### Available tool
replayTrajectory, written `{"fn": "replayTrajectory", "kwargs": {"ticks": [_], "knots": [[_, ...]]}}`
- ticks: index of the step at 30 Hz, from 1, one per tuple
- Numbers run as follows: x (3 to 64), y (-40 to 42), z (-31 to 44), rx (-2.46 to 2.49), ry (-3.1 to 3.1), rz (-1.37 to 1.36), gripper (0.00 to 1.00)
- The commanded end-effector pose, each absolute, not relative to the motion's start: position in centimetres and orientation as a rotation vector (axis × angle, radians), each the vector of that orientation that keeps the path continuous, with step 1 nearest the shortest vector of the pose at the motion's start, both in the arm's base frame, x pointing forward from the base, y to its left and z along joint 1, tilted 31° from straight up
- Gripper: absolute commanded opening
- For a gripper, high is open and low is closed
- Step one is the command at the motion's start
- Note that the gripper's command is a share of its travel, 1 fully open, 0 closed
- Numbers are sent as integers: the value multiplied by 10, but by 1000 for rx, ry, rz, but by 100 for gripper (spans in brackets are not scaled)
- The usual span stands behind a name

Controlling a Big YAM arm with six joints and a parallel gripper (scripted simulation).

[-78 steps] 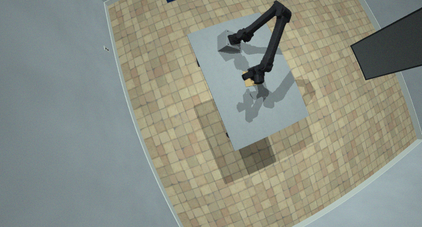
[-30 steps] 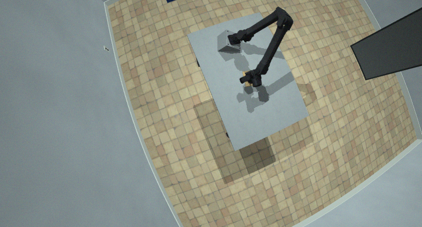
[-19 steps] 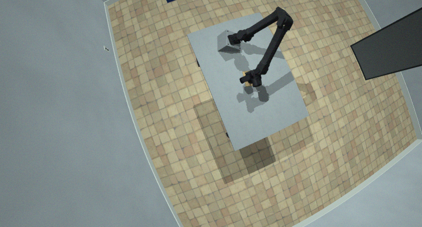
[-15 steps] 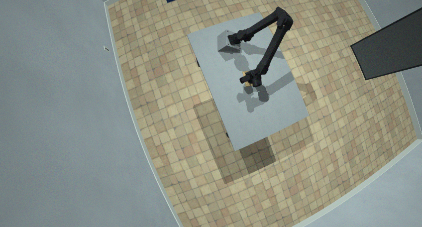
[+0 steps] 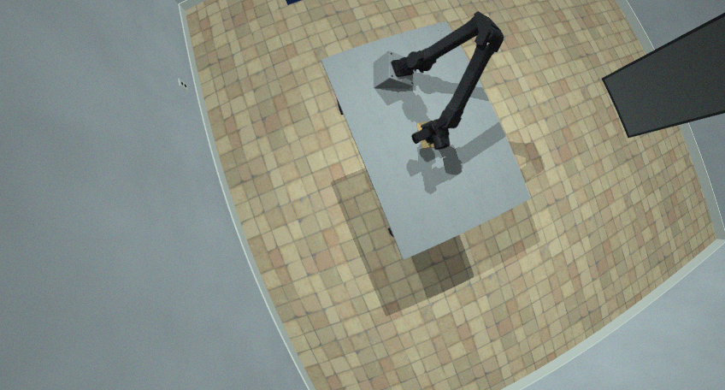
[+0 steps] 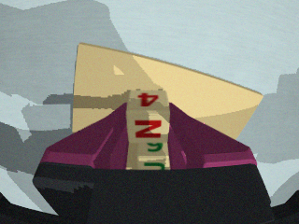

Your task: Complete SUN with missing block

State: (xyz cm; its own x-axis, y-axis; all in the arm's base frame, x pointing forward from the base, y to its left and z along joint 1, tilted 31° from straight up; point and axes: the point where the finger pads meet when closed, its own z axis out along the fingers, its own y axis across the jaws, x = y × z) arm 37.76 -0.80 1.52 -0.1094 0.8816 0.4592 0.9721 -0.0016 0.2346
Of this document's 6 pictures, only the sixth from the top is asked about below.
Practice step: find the tan flat mat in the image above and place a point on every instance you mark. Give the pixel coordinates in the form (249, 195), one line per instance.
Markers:
(104, 77)

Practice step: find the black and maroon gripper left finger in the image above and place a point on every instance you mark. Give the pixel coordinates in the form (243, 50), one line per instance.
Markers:
(94, 144)

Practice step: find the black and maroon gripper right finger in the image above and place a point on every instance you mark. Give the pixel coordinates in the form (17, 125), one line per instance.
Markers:
(203, 146)

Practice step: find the tan letter block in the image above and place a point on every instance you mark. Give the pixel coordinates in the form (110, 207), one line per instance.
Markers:
(152, 156)
(148, 116)

